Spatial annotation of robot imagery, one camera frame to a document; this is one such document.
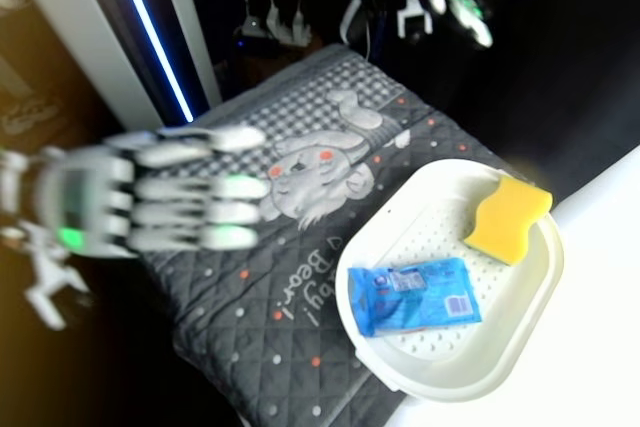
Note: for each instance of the yellow and green sponge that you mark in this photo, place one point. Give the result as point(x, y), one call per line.
point(510, 222)

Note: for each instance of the blue tissue packet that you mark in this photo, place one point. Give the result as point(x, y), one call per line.
point(415, 297)

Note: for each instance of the white perforated basket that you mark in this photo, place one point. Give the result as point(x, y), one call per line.
point(450, 362)

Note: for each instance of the white power strip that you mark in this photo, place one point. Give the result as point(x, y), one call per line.
point(285, 27)

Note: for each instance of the blue light strip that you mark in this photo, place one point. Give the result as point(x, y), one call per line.
point(150, 32)

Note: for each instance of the grey quilt with bear print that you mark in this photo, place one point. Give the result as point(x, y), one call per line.
point(270, 327)

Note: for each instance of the white post with panel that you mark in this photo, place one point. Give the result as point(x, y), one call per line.
point(80, 37)

